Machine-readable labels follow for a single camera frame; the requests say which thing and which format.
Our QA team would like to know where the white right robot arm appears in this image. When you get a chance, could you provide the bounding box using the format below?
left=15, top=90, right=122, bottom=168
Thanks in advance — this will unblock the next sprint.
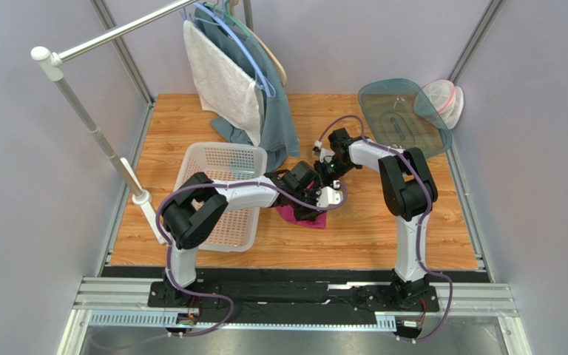
left=313, top=129, right=438, bottom=309

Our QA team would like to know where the magenta paper napkin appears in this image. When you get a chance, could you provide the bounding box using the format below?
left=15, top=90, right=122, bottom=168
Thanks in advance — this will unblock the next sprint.
left=274, top=182, right=327, bottom=229

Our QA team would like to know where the white mesh laundry bag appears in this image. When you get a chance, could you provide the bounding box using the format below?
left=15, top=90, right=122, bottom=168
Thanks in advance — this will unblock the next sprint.
left=413, top=79, right=464, bottom=130

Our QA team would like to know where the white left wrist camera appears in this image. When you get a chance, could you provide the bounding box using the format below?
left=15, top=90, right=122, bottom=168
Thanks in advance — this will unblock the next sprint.
left=317, top=180, right=345, bottom=209

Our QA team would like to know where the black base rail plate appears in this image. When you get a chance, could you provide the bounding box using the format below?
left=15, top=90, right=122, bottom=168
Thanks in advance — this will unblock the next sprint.
left=147, top=268, right=440, bottom=325

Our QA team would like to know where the wooden clothes hanger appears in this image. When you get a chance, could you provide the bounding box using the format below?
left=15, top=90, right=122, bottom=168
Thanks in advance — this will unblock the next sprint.
left=229, top=0, right=288, bottom=87

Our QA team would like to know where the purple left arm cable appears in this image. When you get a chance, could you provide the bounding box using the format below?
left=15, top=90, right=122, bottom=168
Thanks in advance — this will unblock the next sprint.
left=155, top=179, right=349, bottom=338

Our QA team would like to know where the blue-grey shirt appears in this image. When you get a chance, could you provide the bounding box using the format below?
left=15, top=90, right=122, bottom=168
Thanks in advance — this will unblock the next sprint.
left=187, top=8, right=300, bottom=171

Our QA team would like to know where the white clothes rack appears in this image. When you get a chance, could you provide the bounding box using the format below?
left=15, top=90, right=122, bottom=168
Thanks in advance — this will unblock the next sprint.
left=30, top=1, right=191, bottom=246

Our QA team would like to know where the transparent teal plastic lid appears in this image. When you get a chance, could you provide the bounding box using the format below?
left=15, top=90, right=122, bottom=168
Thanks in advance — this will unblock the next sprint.
left=358, top=78, right=453, bottom=158

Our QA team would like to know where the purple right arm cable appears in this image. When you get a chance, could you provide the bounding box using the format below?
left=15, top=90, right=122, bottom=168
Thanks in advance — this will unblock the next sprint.
left=313, top=114, right=455, bottom=344

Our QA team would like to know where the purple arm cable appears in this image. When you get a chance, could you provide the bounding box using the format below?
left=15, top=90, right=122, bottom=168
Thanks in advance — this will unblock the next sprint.
left=313, top=114, right=455, bottom=344
left=155, top=179, right=349, bottom=338

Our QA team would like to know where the white towel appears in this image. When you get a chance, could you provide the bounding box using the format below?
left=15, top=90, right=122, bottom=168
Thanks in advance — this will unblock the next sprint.
left=183, top=21, right=265, bottom=146

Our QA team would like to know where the green clothes hanger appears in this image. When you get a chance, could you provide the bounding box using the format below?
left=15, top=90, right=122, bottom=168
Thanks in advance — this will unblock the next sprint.
left=204, top=1, right=254, bottom=38

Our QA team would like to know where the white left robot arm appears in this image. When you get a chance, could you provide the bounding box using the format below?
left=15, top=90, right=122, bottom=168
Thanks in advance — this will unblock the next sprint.
left=153, top=162, right=344, bottom=297

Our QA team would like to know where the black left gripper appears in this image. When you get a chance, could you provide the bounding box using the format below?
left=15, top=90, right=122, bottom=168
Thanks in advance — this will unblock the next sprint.
left=290, top=188, right=328, bottom=224

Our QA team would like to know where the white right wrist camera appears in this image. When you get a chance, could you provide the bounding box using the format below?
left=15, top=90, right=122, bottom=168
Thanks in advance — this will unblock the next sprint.
left=312, top=141, right=334, bottom=161

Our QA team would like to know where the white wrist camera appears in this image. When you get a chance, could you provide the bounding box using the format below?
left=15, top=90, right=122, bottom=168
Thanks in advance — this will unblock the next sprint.
left=317, top=180, right=345, bottom=209
left=312, top=141, right=334, bottom=161

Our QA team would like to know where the white plastic basket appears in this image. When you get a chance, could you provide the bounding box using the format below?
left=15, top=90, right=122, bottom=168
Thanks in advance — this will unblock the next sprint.
left=174, top=142, right=267, bottom=252

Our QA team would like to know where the blue clothes hanger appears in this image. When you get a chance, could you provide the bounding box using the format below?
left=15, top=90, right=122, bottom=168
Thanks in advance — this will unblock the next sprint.
left=182, top=2, right=276, bottom=98

